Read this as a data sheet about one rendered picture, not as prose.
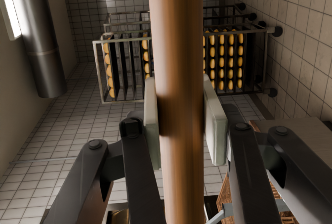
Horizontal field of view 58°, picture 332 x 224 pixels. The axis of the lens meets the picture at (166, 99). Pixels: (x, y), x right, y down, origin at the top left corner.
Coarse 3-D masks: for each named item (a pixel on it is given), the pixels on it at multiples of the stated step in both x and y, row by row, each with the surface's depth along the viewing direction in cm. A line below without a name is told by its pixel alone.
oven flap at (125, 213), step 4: (120, 212) 215; (124, 212) 213; (128, 212) 211; (112, 216) 214; (116, 216) 213; (120, 216) 211; (124, 216) 209; (128, 216) 205; (108, 220) 213; (112, 220) 211; (116, 220) 209; (120, 220) 208; (124, 220) 206; (128, 220) 202
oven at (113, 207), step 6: (204, 198) 222; (210, 198) 221; (216, 198) 221; (108, 204) 222; (114, 204) 221; (120, 204) 221; (126, 204) 221; (162, 204) 219; (210, 204) 216; (48, 210) 220; (108, 210) 216; (114, 210) 216; (210, 210) 211; (216, 210) 211; (42, 216) 215; (108, 216) 215; (210, 216) 206; (102, 222) 207
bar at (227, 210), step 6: (222, 204) 136; (228, 204) 136; (282, 204) 135; (222, 210) 137; (228, 210) 134; (282, 210) 136; (288, 210) 136; (216, 216) 138; (222, 216) 137; (228, 216) 138; (210, 222) 138; (216, 222) 138
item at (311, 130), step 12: (252, 120) 212; (264, 120) 212; (276, 120) 211; (288, 120) 210; (300, 120) 209; (312, 120) 208; (264, 132) 198; (300, 132) 196; (312, 132) 195; (324, 132) 194; (312, 144) 183; (324, 144) 182; (324, 156) 172
